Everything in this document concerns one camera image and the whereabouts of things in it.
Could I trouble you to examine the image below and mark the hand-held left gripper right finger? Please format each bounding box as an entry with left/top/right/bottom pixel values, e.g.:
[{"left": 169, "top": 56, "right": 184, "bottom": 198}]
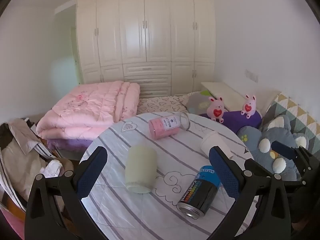
[{"left": 209, "top": 145, "right": 293, "bottom": 240}]

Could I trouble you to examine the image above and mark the pink bunny plush toy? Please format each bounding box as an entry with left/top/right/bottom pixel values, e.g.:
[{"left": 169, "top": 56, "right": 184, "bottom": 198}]
[
  {"left": 206, "top": 95, "right": 225, "bottom": 123},
  {"left": 240, "top": 94, "right": 258, "bottom": 119}
]

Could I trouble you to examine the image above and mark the black drink can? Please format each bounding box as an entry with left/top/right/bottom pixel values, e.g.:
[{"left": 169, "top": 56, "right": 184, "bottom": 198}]
[{"left": 177, "top": 165, "right": 222, "bottom": 218}]

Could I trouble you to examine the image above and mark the wall socket strip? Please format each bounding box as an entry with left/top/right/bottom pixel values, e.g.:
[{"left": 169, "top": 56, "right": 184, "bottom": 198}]
[{"left": 245, "top": 69, "right": 259, "bottom": 83}]

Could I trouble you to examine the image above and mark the beige clothes pile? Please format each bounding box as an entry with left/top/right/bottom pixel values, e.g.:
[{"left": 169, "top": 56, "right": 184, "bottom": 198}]
[{"left": 0, "top": 119, "right": 75, "bottom": 207}]

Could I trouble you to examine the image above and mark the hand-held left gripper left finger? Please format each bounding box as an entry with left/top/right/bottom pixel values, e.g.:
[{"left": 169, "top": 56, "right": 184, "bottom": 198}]
[{"left": 24, "top": 145, "right": 110, "bottom": 240}]

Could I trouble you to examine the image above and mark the purple cushion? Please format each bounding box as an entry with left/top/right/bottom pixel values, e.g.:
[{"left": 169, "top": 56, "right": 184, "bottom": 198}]
[{"left": 199, "top": 110, "right": 262, "bottom": 135}]

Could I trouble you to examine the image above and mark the folded pink quilt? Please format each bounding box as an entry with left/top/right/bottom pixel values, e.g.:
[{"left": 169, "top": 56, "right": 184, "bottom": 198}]
[{"left": 36, "top": 81, "right": 140, "bottom": 140}]

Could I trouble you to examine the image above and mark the purple bed sheet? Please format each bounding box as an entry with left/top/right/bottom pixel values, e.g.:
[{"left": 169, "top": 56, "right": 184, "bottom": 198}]
[{"left": 47, "top": 137, "right": 96, "bottom": 153}]

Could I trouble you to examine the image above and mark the striped white table cloth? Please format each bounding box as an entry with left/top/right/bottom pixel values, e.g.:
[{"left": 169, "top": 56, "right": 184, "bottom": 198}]
[{"left": 79, "top": 112, "right": 258, "bottom": 240}]

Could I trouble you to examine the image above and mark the grey flower pillow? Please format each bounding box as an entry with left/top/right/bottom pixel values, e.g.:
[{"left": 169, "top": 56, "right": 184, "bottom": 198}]
[{"left": 185, "top": 92, "right": 229, "bottom": 114}]

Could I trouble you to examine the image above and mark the white paper cup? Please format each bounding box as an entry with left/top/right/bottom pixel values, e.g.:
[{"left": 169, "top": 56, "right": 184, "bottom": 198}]
[{"left": 200, "top": 131, "right": 234, "bottom": 160}]

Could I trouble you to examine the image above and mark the white pink garment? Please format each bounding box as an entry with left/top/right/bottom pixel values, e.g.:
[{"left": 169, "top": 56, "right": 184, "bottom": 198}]
[{"left": 41, "top": 159, "right": 63, "bottom": 178}]

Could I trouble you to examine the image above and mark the cream wardrobe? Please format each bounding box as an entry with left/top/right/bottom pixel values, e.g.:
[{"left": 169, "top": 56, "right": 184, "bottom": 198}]
[{"left": 76, "top": 0, "right": 217, "bottom": 98}]

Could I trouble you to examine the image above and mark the triangle pattern quilt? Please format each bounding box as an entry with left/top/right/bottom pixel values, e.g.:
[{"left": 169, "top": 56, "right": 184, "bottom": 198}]
[{"left": 260, "top": 92, "right": 320, "bottom": 153}]

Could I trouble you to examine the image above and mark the white pillow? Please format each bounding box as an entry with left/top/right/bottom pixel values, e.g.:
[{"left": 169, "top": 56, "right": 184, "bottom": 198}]
[{"left": 201, "top": 82, "right": 281, "bottom": 113}]

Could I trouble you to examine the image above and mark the clear jar with pink filling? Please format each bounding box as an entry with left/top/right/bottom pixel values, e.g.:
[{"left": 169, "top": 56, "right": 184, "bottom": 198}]
[{"left": 148, "top": 112, "right": 190, "bottom": 140}]

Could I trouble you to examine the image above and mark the grey paw plush cushion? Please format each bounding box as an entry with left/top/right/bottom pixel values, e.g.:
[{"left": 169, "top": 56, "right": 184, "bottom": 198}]
[{"left": 237, "top": 115, "right": 311, "bottom": 181}]

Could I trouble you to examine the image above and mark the pale green frosted cup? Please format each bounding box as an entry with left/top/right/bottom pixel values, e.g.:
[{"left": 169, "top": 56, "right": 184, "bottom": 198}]
[{"left": 125, "top": 145, "right": 158, "bottom": 194}]

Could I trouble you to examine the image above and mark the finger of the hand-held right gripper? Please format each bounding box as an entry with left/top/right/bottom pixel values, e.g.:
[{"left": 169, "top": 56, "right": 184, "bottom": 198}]
[{"left": 271, "top": 141, "right": 314, "bottom": 178}]

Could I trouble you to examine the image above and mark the heart print pillow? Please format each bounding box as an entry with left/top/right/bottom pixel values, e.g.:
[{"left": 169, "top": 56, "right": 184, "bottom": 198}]
[{"left": 137, "top": 95, "right": 190, "bottom": 116}]

